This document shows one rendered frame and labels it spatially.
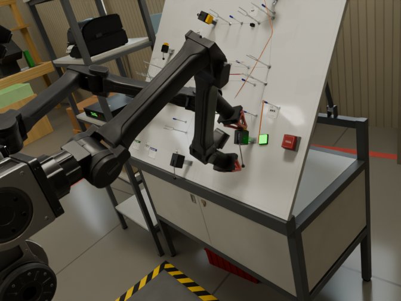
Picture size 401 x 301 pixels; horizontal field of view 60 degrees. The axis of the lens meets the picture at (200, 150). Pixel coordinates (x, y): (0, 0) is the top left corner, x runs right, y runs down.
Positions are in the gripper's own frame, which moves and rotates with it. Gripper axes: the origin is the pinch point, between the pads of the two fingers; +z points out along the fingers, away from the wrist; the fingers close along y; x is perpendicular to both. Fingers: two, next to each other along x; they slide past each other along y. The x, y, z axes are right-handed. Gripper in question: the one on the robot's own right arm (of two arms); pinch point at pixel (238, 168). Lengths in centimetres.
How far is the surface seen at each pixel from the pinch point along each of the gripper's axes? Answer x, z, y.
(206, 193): 9.0, 9.9, 25.2
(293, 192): 6.6, 8.0, -20.7
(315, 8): -62, -4, -27
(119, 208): 18, 49, 160
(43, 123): -106, 76, 509
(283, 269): 34.2, 35.2, -4.6
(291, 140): -10.8, 1.4, -21.1
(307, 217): 13.1, 23.1, -19.0
